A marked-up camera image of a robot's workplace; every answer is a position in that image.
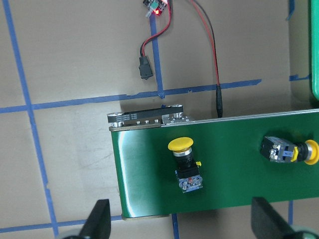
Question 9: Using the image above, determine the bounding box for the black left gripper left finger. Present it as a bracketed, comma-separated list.
[58, 199, 111, 239]

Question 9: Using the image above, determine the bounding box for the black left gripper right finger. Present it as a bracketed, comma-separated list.
[251, 197, 319, 239]

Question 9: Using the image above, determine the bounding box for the green conveyor belt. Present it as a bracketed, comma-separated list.
[111, 109, 319, 218]

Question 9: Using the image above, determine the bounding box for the green plastic tray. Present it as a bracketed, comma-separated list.
[310, 0, 319, 100]

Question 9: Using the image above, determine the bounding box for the small circuit board red LED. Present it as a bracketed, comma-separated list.
[143, 0, 169, 18]

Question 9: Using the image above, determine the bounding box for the red black wire with plug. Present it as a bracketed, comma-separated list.
[138, 0, 224, 118]

